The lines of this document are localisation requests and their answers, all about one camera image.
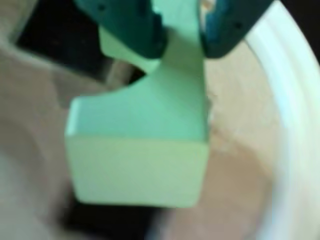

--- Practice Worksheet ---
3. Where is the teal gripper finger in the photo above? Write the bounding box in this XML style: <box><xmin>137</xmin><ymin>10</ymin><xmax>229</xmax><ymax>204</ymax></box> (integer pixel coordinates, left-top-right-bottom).
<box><xmin>73</xmin><ymin>0</ymin><xmax>169</xmax><ymax>61</ymax></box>
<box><xmin>199</xmin><ymin>0</ymin><xmax>277</xmax><ymax>60</ymax></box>

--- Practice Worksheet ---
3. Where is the light green U shape block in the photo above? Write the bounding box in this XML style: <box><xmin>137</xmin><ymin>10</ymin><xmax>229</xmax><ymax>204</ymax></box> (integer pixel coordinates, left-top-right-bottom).
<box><xmin>64</xmin><ymin>0</ymin><xmax>211</xmax><ymax>209</ymax></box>

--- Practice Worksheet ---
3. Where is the white round shape sorter lid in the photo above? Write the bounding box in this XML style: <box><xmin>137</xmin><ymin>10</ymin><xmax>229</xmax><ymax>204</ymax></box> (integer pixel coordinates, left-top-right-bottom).
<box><xmin>0</xmin><ymin>0</ymin><xmax>320</xmax><ymax>240</ymax></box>

